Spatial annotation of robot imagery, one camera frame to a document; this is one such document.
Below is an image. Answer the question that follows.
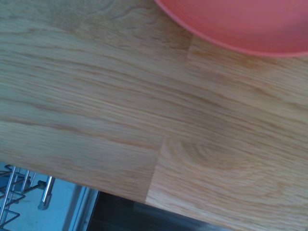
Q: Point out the wire dishwasher rack with glass container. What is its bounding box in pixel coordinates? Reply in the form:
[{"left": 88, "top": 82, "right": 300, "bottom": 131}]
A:
[{"left": 0, "top": 164, "right": 56, "bottom": 231}]

